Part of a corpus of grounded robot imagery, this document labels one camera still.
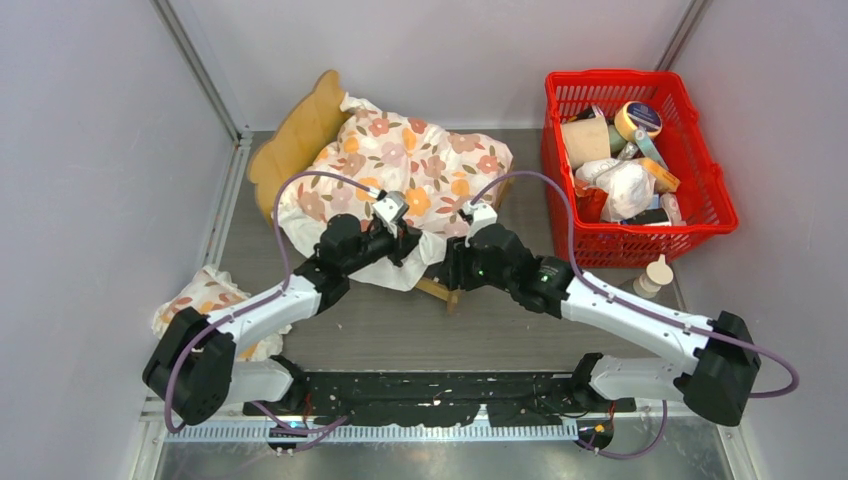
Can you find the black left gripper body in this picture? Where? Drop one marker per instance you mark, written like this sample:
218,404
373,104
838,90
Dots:
376,244

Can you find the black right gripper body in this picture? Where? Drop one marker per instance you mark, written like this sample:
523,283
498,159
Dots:
467,272

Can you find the large floral cushion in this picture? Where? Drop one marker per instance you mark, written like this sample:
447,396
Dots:
438,171

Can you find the wooden pet bed frame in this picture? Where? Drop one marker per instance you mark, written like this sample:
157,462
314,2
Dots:
309,127

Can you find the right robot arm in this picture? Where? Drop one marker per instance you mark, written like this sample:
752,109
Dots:
712,378

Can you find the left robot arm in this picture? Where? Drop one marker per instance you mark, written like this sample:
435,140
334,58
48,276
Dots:
193,368

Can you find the small floral pillow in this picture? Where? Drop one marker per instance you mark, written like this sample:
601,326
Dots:
209,290

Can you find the white crumpled plastic bag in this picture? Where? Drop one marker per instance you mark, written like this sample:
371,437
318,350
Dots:
628,187

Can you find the green bottle with beige cap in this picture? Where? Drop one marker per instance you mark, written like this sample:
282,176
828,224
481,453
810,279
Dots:
656,275

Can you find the red plastic basket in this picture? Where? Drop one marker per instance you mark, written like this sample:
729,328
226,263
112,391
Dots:
674,223

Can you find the yellow tape roll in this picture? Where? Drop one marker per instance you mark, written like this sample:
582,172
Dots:
634,116

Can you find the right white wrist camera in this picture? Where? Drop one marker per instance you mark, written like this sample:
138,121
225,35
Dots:
478,216

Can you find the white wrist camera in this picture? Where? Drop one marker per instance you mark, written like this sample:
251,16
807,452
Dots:
478,216
389,209

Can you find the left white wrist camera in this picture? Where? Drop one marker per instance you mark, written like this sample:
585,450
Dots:
389,209

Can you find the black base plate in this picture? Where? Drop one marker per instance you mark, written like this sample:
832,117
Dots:
440,399

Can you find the aluminium rail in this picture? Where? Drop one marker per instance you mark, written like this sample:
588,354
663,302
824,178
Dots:
243,423

